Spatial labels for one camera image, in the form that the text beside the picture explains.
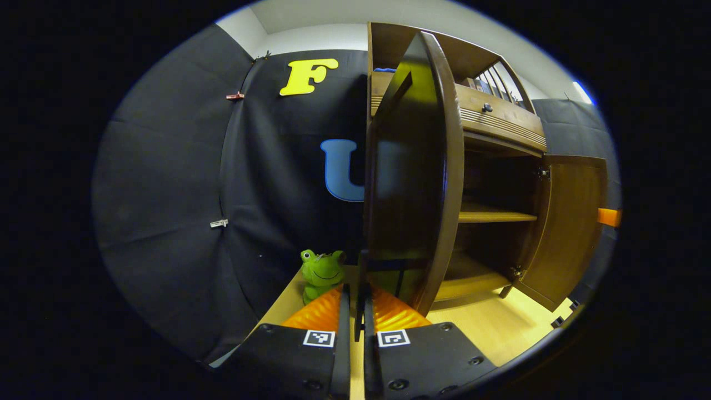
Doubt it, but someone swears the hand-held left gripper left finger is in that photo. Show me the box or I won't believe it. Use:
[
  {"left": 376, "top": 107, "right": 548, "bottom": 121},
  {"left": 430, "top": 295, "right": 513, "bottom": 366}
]
[{"left": 222, "top": 284, "right": 352, "bottom": 400}]

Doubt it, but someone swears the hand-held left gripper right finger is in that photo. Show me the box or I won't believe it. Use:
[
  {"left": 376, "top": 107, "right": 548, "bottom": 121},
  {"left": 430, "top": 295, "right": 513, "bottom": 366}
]
[{"left": 354, "top": 283, "right": 498, "bottom": 400}]

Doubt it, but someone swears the wooden shoe cabinet door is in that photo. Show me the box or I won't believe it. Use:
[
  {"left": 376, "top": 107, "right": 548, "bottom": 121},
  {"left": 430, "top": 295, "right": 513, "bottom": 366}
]
[
  {"left": 514, "top": 154, "right": 608, "bottom": 312},
  {"left": 355, "top": 31, "right": 465, "bottom": 339}
]

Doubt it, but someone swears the wooden double-door shoe cabinet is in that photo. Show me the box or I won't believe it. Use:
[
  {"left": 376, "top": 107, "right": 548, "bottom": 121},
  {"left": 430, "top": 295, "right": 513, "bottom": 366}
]
[{"left": 367, "top": 21, "right": 609, "bottom": 312}]

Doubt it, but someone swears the green frog toy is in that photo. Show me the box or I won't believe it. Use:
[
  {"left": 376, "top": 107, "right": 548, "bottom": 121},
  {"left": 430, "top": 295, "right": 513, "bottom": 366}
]
[{"left": 300, "top": 249, "right": 348, "bottom": 305}]

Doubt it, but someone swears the wooden inner shelf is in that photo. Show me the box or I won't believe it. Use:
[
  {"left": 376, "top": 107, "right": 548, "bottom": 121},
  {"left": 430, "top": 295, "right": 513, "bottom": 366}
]
[{"left": 458, "top": 203, "right": 538, "bottom": 224}]

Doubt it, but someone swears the small ceiling light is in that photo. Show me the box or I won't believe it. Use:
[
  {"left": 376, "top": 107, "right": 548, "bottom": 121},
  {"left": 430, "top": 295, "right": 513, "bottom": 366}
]
[{"left": 572, "top": 81, "right": 596, "bottom": 106}]

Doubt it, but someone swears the wooden ribbed drawer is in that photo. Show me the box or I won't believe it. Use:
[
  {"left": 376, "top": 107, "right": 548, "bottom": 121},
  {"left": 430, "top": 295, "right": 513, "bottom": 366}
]
[{"left": 371, "top": 71, "right": 548, "bottom": 156}]

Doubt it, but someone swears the black backdrop cloth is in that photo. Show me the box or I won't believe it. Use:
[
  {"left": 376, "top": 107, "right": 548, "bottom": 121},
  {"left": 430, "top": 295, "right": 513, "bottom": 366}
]
[{"left": 92, "top": 23, "right": 622, "bottom": 364}]

